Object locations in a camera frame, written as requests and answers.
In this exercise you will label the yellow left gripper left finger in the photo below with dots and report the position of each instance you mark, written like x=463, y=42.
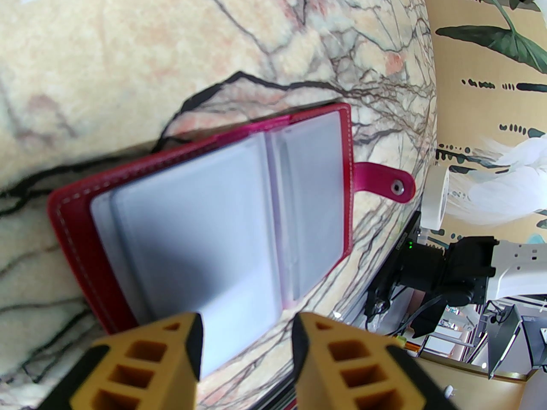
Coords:
x=141, y=370

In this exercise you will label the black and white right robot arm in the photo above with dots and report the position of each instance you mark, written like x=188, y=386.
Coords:
x=517, y=267

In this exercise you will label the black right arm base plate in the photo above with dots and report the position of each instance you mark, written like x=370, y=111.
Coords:
x=397, y=254

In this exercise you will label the red leather card holder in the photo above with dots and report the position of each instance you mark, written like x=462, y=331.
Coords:
x=77, y=229

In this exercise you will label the black monitor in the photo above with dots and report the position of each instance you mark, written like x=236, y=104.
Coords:
x=513, y=340

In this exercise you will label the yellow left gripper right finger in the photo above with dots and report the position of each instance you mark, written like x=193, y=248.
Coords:
x=354, y=374

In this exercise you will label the white masking tape roll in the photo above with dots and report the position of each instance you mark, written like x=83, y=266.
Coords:
x=436, y=199

